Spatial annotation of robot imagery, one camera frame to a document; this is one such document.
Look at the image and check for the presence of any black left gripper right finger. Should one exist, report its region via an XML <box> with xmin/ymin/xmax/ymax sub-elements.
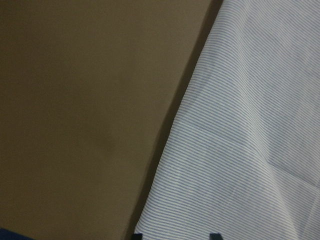
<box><xmin>209</xmin><ymin>233</ymin><xmax>222</xmax><ymax>240</ymax></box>

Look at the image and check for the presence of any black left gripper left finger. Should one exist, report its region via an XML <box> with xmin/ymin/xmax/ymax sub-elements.
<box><xmin>132</xmin><ymin>233</ymin><xmax>143</xmax><ymax>240</ymax></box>

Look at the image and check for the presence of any blue white striped shirt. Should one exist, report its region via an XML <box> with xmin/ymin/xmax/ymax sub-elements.
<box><xmin>135</xmin><ymin>0</ymin><xmax>320</xmax><ymax>240</ymax></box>

